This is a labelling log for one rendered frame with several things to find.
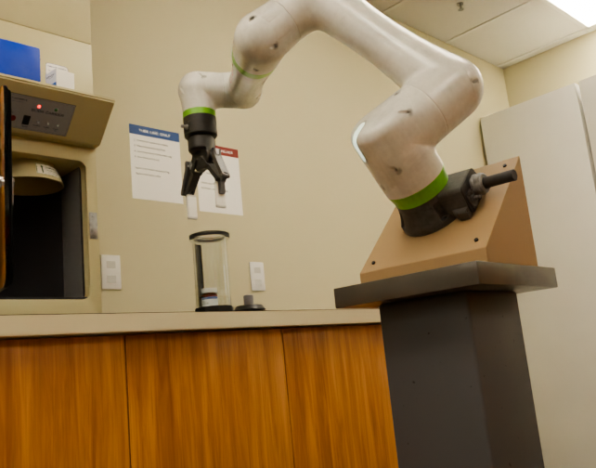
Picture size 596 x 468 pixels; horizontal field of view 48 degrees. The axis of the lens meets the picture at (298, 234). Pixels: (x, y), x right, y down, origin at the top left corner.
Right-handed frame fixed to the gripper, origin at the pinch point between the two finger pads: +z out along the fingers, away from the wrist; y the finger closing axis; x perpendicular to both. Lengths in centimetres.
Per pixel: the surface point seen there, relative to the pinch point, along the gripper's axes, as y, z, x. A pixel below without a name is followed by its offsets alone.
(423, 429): 64, 59, -2
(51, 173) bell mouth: -14.7, -9.4, -36.5
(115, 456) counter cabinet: 14, 59, -37
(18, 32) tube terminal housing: -12, -44, -46
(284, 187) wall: -56, -32, 83
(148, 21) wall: -55, -89, 20
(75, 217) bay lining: -17.8, 0.8, -29.0
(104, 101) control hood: -1.1, -25.5, -28.4
